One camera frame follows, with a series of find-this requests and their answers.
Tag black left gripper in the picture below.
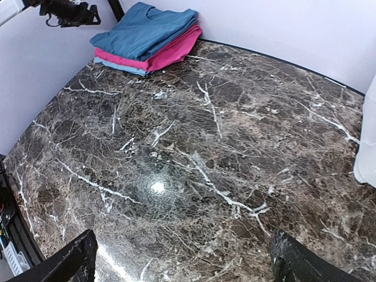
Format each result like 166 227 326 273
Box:
39 1 101 28

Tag left black corner post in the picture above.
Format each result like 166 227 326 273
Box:
108 0 125 22

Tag white plastic laundry bin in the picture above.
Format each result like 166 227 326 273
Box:
352 90 376 189

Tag folded light blue shirt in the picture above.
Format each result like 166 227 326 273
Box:
93 57 150 77

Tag pink trousers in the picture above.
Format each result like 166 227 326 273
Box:
95 25 203 72

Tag dark blue garment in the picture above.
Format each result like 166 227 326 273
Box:
90 2 198 61

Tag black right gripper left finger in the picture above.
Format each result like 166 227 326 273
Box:
10 229 98 281

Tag black curved front rail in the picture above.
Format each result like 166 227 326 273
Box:
1 163 45 278

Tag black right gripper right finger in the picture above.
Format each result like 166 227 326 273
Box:
270 229 360 282

